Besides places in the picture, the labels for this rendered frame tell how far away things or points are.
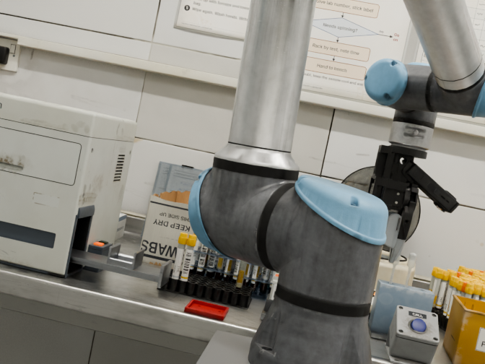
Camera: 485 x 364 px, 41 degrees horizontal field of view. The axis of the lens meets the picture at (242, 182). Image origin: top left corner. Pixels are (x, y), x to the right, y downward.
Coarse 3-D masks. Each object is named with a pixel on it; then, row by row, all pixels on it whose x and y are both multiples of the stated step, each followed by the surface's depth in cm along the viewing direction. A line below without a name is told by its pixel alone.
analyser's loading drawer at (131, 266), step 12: (72, 252) 120; (84, 252) 123; (84, 264) 117; (96, 264) 117; (108, 264) 116; (120, 264) 117; (132, 264) 116; (168, 264) 118; (132, 276) 116; (144, 276) 116; (156, 276) 115; (168, 276) 121
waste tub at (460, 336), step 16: (464, 304) 124; (480, 304) 123; (448, 320) 124; (464, 320) 112; (480, 320) 111; (448, 336) 121; (464, 336) 112; (480, 336) 111; (448, 352) 118; (464, 352) 112; (480, 352) 111
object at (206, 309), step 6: (192, 300) 116; (198, 300) 117; (186, 306) 111; (192, 306) 115; (198, 306) 116; (204, 306) 116; (210, 306) 117; (216, 306) 117; (222, 306) 117; (192, 312) 111; (198, 312) 111; (204, 312) 110; (210, 312) 113; (216, 312) 114; (222, 312) 115; (216, 318) 110; (222, 318) 110
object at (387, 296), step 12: (384, 288) 120; (396, 288) 120; (408, 288) 121; (420, 288) 123; (384, 300) 120; (396, 300) 120; (408, 300) 120; (420, 300) 120; (432, 300) 120; (372, 312) 122; (384, 312) 120; (372, 324) 121; (384, 324) 120; (372, 336) 119; (384, 336) 119
